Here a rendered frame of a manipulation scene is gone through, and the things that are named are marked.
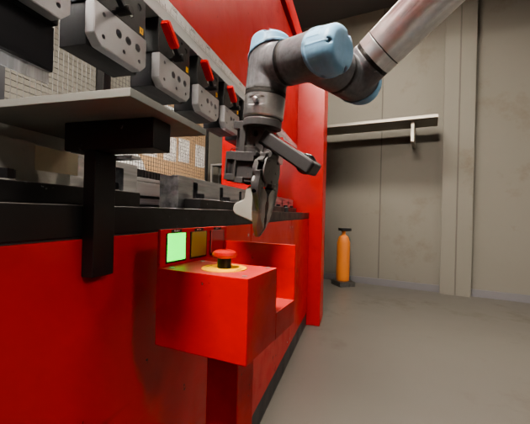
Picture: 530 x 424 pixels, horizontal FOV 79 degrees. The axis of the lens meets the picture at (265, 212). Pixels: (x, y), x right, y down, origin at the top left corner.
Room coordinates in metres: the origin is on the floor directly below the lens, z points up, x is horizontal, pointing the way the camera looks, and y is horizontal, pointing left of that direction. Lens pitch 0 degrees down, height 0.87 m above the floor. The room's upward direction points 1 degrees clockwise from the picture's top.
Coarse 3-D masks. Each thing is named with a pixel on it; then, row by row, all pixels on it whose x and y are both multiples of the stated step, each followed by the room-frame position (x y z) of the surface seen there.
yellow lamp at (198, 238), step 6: (192, 234) 0.57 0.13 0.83; (198, 234) 0.59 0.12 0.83; (204, 234) 0.61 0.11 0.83; (192, 240) 0.57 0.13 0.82; (198, 240) 0.59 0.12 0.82; (204, 240) 0.61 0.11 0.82; (192, 246) 0.57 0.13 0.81; (198, 246) 0.59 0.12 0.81; (204, 246) 0.61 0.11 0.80; (192, 252) 0.57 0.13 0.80; (198, 252) 0.59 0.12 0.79; (204, 252) 0.61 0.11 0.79
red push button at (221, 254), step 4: (212, 252) 0.51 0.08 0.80; (216, 252) 0.50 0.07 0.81; (220, 252) 0.50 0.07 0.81; (224, 252) 0.50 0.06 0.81; (228, 252) 0.50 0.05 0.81; (232, 252) 0.51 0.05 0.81; (216, 256) 0.50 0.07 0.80; (220, 256) 0.50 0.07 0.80; (224, 256) 0.50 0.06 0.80; (228, 256) 0.50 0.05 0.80; (232, 256) 0.50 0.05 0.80; (220, 260) 0.51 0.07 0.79; (224, 260) 0.51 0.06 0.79; (228, 260) 0.51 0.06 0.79; (220, 264) 0.51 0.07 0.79; (224, 264) 0.51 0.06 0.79; (228, 264) 0.51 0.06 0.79; (224, 268) 0.51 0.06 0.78
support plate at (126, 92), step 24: (48, 96) 0.37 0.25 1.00; (72, 96) 0.36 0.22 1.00; (96, 96) 0.35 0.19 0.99; (120, 96) 0.35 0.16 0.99; (144, 96) 0.36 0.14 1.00; (0, 120) 0.45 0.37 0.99; (24, 120) 0.45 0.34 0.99; (48, 120) 0.45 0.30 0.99; (72, 120) 0.45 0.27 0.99; (96, 120) 0.44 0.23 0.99; (168, 120) 0.43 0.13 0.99
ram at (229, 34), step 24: (144, 0) 0.73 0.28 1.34; (168, 0) 0.82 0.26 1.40; (192, 0) 0.94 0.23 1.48; (216, 0) 1.09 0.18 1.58; (240, 0) 1.30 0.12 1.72; (264, 0) 1.62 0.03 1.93; (192, 24) 0.94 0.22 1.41; (216, 24) 1.10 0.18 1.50; (240, 24) 1.31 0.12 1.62; (264, 24) 1.64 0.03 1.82; (288, 24) 2.15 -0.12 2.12; (192, 48) 0.94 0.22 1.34; (216, 48) 1.10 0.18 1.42; (240, 48) 1.31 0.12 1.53; (216, 72) 1.11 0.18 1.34; (240, 72) 1.32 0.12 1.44; (240, 96) 1.33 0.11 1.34; (288, 96) 2.21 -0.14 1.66; (288, 120) 2.23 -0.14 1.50
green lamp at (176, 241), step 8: (184, 232) 0.55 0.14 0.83; (168, 240) 0.52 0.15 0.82; (176, 240) 0.53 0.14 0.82; (184, 240) 0.55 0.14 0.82; (168, 248) 0.52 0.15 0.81; (176, 248) 0.53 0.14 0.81; (184, 248) 0.55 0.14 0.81; (168, 256) 0.52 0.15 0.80; (176, 256) 0.53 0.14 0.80; (184, 256) 0.56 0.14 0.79
